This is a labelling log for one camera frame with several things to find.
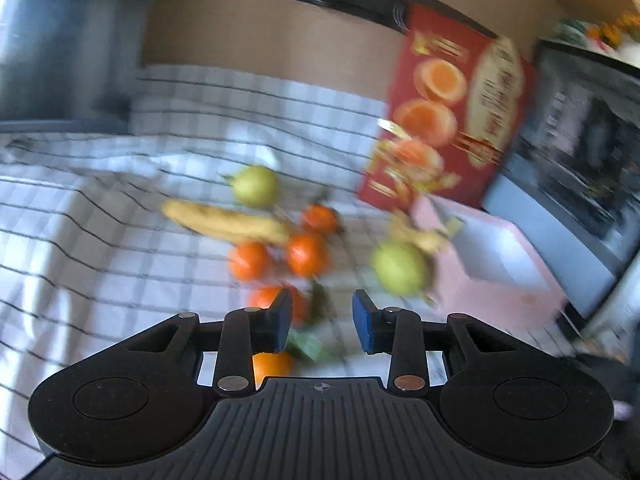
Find red orange gift box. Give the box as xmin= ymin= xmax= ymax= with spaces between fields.
xmin=359 ymin=4 xmax=534 ymax=210

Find yellow flowers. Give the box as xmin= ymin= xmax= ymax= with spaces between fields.
xmin=586 ymin=11 xmax=640 ymax=49

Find orange tangerine with leaf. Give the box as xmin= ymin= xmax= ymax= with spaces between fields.
xmin=286 ymin=232 xmax=330 ymax=278

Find long yellow banana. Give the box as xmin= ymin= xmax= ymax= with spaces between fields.
xmin=160 ymin=200 xmax=291 ymax=246

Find pink cardboard box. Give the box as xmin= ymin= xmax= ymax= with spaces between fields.
xmin=410 ymin=195 xmax=566 ymax=332

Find orange tangerine with leaves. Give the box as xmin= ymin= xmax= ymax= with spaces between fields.
xmin=302 ymin=203 xmax=341 ymax=235

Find white black grid tablecloth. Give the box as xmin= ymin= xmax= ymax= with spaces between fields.
xmin=0 ymin=63 xmax=576 ymax=480

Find small orange tangerine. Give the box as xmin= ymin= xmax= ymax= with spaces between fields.
xmin=253 ymin=351 xmax=293 ymax=388

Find green pear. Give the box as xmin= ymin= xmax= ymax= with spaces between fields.
xmin=224 ymin=165 xmax=280 ymax=209
xmin=371 ymin=240 xmax=433 ymax=296

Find short yellow banana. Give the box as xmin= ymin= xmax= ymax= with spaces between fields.
xmin=388 ymin=210 xmax=464 ymax=256

